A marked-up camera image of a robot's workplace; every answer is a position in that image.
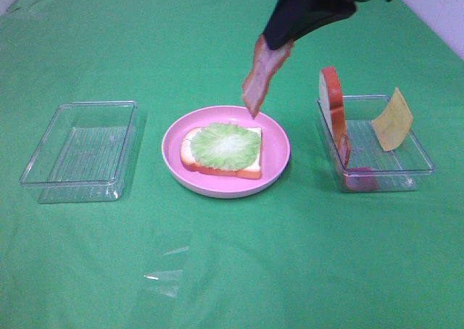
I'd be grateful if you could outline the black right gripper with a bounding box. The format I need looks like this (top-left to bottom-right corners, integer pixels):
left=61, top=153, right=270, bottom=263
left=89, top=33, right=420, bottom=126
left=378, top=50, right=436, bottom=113
left=263, top=0, right=392, bottom=50

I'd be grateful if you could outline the bacon strip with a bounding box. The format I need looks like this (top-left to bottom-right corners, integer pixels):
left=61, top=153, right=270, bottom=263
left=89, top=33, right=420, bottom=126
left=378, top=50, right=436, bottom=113
left=241, top=34, right=294, bottom=118
left=338, top=133, right=378, bottom=192

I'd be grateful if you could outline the green lettuce leaf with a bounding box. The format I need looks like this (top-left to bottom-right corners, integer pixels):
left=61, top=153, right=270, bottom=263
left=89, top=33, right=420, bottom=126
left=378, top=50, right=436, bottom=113
left=189, top=122, right=262, bottom=172

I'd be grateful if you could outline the toast bread slice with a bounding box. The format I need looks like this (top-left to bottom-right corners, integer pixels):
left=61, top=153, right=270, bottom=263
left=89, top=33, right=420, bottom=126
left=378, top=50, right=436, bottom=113
left=319, top=66, right=351, bottom=166
left=179, top=126, right=262, bottom=180

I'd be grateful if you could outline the yellow cheese slice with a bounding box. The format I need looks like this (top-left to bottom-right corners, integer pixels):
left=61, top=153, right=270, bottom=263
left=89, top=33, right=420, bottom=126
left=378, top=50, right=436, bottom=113
left=371, top=88, right=413, bottom=151

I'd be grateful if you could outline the pink round plate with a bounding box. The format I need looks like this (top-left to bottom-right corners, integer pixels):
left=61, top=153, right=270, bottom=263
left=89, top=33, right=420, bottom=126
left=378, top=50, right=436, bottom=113
left=162, top=106, right=291, bottom=199

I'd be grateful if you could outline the clear plastic tray right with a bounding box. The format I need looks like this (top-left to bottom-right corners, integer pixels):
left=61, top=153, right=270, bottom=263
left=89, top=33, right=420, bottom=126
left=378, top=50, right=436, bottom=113
left=317, top=94, right=435, bottom=192

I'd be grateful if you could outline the clear plastic tray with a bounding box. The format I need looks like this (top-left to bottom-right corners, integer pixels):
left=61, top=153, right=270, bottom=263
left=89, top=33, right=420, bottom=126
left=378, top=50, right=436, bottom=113
left=317, top=94, right=435, bottom=192
left=20, top=101, right=138, bottom=204

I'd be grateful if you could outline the clear plastic tray left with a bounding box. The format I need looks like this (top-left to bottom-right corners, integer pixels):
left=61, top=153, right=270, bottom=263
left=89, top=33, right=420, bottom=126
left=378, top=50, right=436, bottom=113
left=20, top=101, right=138, bottom=204

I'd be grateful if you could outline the clear plastic film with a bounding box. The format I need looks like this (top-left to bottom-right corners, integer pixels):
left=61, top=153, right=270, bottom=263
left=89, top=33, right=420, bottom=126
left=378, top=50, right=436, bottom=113
left=141, top=230, right=191, bottom=301

